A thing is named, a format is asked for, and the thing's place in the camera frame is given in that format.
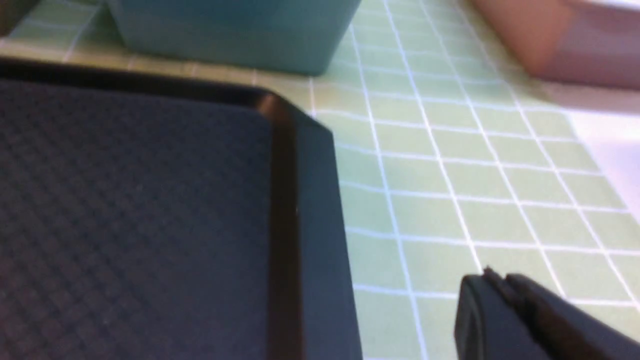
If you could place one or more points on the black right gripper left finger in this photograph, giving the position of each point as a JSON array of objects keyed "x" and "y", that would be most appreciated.
[{"x": 487, "y": 328}]

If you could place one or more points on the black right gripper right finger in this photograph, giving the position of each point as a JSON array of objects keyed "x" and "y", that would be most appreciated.
[{"x": 561, "y": 328}]

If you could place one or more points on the green checked tablecloth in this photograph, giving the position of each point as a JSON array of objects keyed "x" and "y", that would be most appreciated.
[{"x": 450, "y": 159}]

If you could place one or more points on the pink plastic bin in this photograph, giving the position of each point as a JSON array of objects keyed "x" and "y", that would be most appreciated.
[{"x": 589, "y": 42}]

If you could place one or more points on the blue plastic chopstick bin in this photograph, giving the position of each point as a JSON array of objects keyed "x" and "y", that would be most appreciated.
[{"x": 292, "y": 36}]

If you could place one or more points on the black serving tray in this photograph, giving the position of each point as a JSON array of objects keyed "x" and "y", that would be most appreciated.
[{"x": 148, "y": 217}]

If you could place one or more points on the grey plastic spoon bin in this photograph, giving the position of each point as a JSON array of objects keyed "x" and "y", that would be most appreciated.
[{"x": 12, "y": 12}]

